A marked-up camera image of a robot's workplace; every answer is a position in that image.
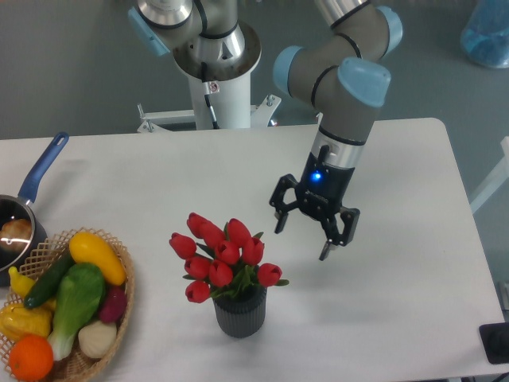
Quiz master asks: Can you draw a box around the orange fruit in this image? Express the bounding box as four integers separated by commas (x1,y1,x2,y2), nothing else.
8,335,53,381

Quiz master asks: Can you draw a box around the white metal frame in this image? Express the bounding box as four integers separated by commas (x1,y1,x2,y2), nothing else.
469,136,508,213

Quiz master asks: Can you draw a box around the green cucumber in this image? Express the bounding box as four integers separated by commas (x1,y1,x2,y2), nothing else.
24,251,75,309

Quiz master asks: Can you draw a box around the brown bread roll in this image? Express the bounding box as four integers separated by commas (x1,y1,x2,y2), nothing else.
1,219,32,254

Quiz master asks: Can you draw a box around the woven wicker basket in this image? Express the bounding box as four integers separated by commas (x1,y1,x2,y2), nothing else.
19,228,135,381

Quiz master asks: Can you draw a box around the red tulip bouquet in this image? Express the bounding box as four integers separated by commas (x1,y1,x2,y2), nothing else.
169,212,289,303

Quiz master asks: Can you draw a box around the blue handled saucepan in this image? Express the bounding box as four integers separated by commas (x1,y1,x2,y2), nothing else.
1,132,69,287

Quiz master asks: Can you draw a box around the yellow banana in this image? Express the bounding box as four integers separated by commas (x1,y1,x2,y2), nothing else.
8,267,56,312

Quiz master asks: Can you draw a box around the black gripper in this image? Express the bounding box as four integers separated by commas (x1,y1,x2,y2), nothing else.
269,150,360,261

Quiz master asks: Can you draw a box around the blue translucent bottle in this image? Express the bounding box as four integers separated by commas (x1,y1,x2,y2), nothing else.
460,0,508,68

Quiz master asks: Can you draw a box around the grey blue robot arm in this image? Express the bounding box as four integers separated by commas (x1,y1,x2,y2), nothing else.
128,1,402,258

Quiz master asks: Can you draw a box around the dark grey ribbed vase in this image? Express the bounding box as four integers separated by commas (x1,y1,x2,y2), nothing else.
214,286,267,338

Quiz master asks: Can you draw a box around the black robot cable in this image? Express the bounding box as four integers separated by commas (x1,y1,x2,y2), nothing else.
200,61,220,131

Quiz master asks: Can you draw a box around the yellow bell pepper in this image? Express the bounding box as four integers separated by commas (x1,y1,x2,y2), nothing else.
1,303,52,342

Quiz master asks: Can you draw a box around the white garlic bulb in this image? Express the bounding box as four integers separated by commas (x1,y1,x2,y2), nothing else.
78,321,117,359

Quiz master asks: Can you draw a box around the yellow squash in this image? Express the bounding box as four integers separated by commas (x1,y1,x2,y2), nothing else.
68,232,126,287

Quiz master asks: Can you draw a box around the green bok choy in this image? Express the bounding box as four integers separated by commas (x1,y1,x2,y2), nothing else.
48,263,105,361

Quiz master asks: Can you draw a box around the black device at edge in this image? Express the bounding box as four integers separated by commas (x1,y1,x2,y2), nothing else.
479,322,509,364

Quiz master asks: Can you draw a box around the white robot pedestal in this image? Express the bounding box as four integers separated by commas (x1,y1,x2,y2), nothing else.
138,21,282,132

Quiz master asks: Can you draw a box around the purple red onion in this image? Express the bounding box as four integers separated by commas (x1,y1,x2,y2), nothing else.
98,286,127,323

